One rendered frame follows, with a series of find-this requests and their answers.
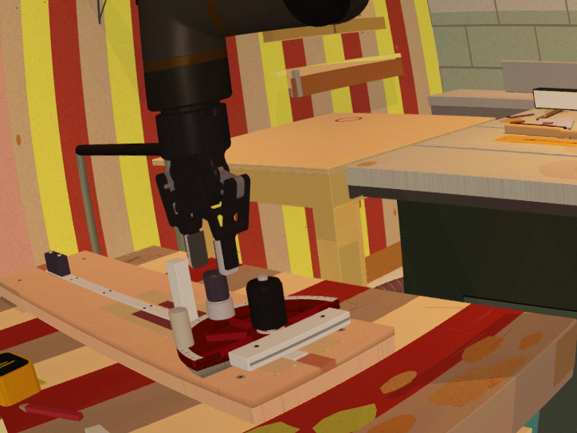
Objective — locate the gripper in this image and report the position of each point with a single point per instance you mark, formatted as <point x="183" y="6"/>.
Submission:
<point x="194" y="133"/>

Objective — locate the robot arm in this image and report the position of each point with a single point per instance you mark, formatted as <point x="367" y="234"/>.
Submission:
<point x="189" y="24"/>

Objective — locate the purple index pin knob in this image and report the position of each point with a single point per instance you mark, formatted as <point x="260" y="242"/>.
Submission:
<point x="217" y="293"/>

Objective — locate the black lock knob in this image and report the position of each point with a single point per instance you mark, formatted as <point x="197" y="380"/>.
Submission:
<point x="267" y="304"/>

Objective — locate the red miter gauge head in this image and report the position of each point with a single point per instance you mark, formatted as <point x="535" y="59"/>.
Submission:
<point x="216" y="345"/>

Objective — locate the white miter gauge bar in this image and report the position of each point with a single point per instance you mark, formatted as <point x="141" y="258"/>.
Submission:
<point x="108" y="294"/>

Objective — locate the white miter gauge fence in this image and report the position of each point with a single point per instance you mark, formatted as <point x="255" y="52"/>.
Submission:
<point x="288" y="338"/>

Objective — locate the wooden bench holder board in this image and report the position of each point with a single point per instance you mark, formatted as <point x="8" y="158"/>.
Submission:
<point x="112" y="340"/>

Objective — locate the dark green table saw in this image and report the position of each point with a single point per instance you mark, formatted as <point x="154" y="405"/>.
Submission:
<point x="473" y="241"/>

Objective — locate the grey side bench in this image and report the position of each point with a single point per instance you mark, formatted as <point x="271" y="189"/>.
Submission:
<point x="478" y="101"/>

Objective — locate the cream cylinder peg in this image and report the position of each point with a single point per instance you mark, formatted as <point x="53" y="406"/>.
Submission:
<point x="181" y="327"/>

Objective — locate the light wooden table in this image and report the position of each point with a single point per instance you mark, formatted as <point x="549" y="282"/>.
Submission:
<point x="324" y="146"/>

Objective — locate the dark purple end block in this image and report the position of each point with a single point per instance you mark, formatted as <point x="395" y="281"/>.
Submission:
<point x="56" y="262"/>

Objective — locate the red pencil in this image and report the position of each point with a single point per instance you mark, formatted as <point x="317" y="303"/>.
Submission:
<point x="52" y="411"/>

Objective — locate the yellow tape measure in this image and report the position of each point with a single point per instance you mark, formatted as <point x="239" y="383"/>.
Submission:
<point x="16" y="378"/>

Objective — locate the orange throat plate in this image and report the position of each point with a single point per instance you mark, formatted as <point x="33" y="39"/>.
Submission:
<point x="532" y="140"/>

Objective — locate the wooden push block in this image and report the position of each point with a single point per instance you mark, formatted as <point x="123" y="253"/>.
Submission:
<point x="536" y="128"/>

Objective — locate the grey panel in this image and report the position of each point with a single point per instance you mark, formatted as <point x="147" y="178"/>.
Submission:
<point x="536" y="74"/>

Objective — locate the white upright post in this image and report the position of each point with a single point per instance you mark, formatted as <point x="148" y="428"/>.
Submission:
<point x="181" y="286"/>

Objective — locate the black bar on grey post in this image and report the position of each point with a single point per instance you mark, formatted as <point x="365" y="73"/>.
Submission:
<point x="88" y="187"/>

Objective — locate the thin wooden wall shelf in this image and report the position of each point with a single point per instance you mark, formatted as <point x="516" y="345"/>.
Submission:
<point x="324" y="29"/>

